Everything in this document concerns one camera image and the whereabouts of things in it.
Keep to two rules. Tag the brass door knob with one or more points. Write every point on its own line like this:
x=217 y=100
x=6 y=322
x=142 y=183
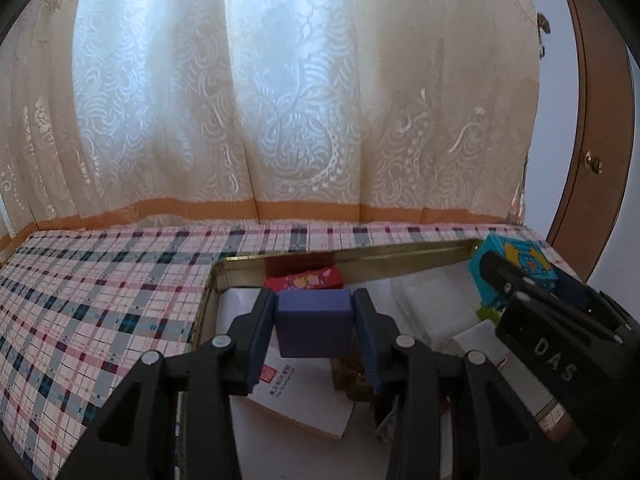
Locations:
x=593 y=163

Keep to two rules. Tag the plaid tablecloth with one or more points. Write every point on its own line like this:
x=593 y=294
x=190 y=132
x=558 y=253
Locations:
x=79 y=307

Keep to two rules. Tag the gold tin tray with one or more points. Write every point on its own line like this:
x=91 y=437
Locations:
x=295 y=424

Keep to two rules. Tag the purple toy block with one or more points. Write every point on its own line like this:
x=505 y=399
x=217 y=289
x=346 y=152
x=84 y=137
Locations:
x=314 y=323

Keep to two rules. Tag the clear plastic box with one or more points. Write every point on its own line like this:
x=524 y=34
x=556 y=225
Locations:
x=436 y=305

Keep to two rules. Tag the curtain tieback hook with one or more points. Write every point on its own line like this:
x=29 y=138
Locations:
x=543 y=29

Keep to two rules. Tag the white cork card box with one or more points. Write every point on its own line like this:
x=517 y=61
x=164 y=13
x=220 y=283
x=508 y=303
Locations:
x=301 y=391

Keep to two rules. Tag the brown wooden door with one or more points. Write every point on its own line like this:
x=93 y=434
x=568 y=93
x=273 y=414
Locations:
x=590 y=203

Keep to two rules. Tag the small white box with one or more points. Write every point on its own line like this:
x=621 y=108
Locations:
x=481 y=337

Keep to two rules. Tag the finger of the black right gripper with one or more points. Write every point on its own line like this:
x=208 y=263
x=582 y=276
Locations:
x=553 y=306
x=597 y=306

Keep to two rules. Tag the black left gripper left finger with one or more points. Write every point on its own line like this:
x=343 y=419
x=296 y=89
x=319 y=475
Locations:
x=133 y=435

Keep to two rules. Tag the red toy brick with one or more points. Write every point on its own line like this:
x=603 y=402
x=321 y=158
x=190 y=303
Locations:
x=326 y=278

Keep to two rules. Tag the cyan toy block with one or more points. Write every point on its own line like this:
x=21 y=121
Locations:
x=501 y=260

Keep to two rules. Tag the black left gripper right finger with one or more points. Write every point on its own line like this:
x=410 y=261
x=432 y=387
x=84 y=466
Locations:
x=493 y=434

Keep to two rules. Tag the cream lace curtain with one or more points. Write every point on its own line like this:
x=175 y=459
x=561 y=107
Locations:
x=118 y=112

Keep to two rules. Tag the green toy block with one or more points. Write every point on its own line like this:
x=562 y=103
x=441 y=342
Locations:
x=488 y=314

